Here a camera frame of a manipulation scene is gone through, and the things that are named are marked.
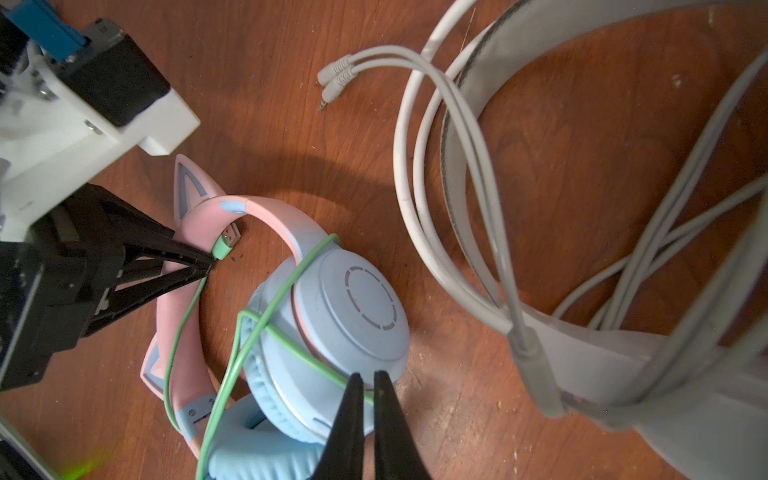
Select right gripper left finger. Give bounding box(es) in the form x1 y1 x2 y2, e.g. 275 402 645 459
311 373 365 480

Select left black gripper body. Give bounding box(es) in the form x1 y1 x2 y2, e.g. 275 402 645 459
1 184 125 391

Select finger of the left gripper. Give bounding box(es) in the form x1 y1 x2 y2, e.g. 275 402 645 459
83 266 210 336
98 191 215 270

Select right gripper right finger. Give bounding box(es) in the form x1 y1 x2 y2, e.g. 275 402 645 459
373 370 431 480

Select green headphone cable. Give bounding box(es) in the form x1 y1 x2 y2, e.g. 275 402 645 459
163 220 376 480

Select pink blue cat-ear headphones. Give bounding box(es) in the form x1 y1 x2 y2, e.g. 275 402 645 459
141 155 410 479

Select white headphone cable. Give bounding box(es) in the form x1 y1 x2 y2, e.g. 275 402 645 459
316 44 768 421

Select white headphones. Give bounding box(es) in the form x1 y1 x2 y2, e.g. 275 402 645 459
392 0 768 480

